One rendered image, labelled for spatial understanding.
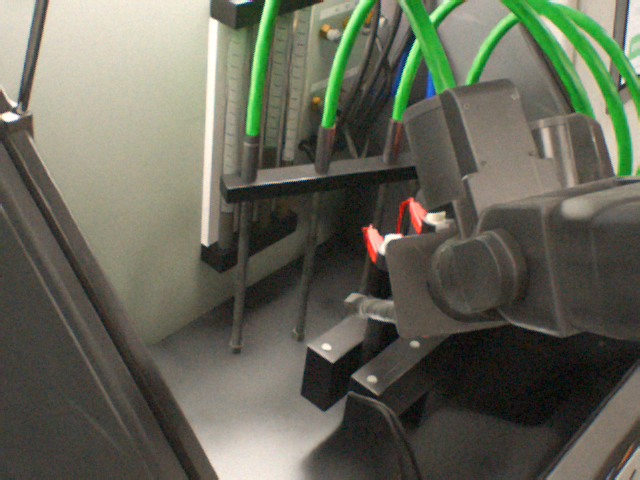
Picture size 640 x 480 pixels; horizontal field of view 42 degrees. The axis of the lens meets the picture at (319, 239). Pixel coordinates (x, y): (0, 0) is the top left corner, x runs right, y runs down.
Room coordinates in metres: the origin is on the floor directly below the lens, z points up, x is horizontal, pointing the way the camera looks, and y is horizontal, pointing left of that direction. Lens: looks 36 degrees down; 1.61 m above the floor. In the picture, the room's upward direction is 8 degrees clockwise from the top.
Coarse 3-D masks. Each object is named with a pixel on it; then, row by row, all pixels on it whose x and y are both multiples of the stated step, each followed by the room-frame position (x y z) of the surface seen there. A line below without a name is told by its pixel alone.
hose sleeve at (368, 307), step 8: (360, 304) 0.55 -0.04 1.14; (368, 304) 0.55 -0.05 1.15; (376, 304) 0.54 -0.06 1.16; (384, 304) 0.53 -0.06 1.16; (392, 304) 0.52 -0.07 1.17; (360, 312) 0.55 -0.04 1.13; (368, 312) 0.54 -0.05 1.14; (376, 312) 0.53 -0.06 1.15; (384, 312) 0.52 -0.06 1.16; (392, 312) 0.51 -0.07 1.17; (384, 320) 0.53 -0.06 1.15; (392, 320) 0.51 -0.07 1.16
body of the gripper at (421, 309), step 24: (408, 240) 0.44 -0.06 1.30; (432, 240) 0.44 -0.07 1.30; (408, 264) 0.43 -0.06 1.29; (432, 264) 0.41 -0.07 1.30; (408, 288) 0.42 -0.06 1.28; (432, 288) 0.40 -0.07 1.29; (408, 312) 0.41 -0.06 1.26; (432, 312) 0.41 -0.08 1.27; (456, 312) 0.38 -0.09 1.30; (408, 336) 0.40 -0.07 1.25
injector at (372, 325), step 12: (384, 240) 0.68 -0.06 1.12; (384, 252) 0.66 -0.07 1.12; (384, 264) 0.66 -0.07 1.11; (372, 276) 0.67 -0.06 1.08; (384, 276) 0.66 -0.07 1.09; (372, 288) 0.67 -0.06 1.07; (384, 288) 0.66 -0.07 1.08; (372, 324) 0.67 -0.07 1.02; (372, 336) 0.66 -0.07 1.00; (372, 348) 0.67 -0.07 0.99; (360, 360) 0.67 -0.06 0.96
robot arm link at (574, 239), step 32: (576, 192) 0.32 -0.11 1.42; (608, 192) 0.29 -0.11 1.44; (480, 224) 0.33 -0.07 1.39; (512, 224) 0.31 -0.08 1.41; (544, 224) 0.29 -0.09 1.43; (576, 224) 0.27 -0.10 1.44; (608, 224) 0.26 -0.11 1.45; (544, 256) 0.28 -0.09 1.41; (576, 256) 0.27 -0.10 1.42; (608, 256) 0.26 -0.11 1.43; (544, 288) 0.28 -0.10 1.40; (576, 288) 0.27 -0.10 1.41; (608, 288) 0.25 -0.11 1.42; (512, 320) 0.30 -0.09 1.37; (544, 320) 0.28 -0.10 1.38; (576, 320) 0.26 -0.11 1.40; (608, 320) 0.25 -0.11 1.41
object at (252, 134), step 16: (272, 0) 0.76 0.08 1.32; (400, 0) 0.58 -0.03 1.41; (416, 0) 0.57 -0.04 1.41; (272, 16) 0.77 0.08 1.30; (416, 16) 0.56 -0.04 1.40; (272, 32) 0.78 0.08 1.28; (416, 32) 0.55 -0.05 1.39; (432, 32) 0.55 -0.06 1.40; (256, 48) 0.78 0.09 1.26; (432, 48) 0.54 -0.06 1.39; (256, 64) 0.78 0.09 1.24; (432, 64) 0.53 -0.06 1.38; (448, 64) 0.53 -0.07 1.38; (256, 80) 0.78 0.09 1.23; (448, 80) 0.52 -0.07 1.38; (256, 96) 0.78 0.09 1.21; (256, 112) 0.78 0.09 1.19; (256, 128) 0.79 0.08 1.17
